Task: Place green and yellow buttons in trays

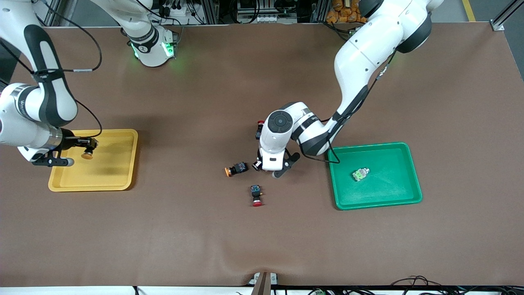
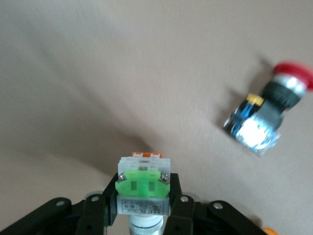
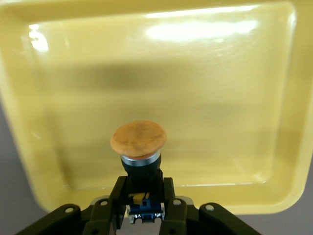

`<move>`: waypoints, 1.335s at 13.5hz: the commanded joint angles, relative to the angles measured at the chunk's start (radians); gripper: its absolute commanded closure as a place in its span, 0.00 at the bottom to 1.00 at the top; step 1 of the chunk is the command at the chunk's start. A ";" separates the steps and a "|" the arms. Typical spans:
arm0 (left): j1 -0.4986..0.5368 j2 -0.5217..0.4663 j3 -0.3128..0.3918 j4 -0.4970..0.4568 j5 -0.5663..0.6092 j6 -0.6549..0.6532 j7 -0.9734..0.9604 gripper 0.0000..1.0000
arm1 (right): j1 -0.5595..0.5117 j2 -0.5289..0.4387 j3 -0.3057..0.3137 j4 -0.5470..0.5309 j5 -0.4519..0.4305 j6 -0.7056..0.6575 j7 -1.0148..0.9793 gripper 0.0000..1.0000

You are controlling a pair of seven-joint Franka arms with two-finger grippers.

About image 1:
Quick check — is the table edge clamp bracket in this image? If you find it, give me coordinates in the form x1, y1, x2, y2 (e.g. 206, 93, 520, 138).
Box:
248, 272, 280, 295

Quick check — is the white power strip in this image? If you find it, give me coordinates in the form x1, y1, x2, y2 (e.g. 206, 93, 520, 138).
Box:
162, 3, 190, 17

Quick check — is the aluminium frame post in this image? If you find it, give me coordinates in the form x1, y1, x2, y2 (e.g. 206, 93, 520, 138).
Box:
312, 0, 330, 24
43, 0, 62, 26
203, 0, 219, 23

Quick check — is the brown table mat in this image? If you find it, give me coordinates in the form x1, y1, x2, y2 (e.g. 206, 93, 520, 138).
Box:
0, 23, 524, 287

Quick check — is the aluminium frame profile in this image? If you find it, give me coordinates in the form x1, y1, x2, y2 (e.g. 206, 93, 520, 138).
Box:
490, 0, 524, 32

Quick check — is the yellow plastic tray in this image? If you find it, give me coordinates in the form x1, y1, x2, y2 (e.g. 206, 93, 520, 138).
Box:
48, 129, 139, 192

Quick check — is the orange packaged items pile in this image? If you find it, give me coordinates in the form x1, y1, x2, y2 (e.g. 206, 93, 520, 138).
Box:
326, 0, 366, 24

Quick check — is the black cable bundle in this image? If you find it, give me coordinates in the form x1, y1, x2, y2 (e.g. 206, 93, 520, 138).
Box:
389, 275, 524, 295

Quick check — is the yellow mushroom push button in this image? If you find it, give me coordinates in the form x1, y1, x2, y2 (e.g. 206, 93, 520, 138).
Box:
224, 161, 249, 177
81, 138, 99, 161

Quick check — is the green plastic tray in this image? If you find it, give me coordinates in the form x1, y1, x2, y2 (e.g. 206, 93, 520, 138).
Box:
327, 142, 423, 211

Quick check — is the white terminal strip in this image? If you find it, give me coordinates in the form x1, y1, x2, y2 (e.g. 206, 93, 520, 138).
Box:
237, 14, 298, 24

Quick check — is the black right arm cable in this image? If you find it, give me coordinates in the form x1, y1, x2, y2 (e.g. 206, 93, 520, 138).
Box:
31, 0, 103, 140

